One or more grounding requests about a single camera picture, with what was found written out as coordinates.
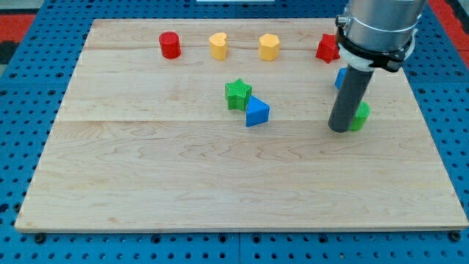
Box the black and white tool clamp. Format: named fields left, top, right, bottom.
left=335, top=27, right=418, bottom=73

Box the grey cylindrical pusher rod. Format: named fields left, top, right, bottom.
left=328, top=65, right=374, bottom=133

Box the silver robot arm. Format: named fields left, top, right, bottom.
left=328, top=0, right=426, bottom=133

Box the red star block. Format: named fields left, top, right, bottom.
left=316, top=34, right=340, bottom=63

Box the blue triangle block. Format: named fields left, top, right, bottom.
left=245, top=95, right=270, bottom=127

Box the green star block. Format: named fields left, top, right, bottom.
left=225, top=78, right=252, bottom=111

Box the blue cube block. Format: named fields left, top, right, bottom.
left=334, top=67, right=347, bottom=89

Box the green cylinder block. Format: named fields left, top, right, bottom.
left=349, top=102, right=371, bottom=131

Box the yellow hexagon block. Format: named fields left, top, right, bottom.
left=258, top=34, right=281, bottom=61

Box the yellow heart block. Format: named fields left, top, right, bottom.
left=209, top=32, right=228, bottom=60

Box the light wooden board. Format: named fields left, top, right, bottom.
left=15, top=19, right=468, bottom=233

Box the red cylinder block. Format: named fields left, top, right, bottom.
left=158, top=32, right=181, bottom=59

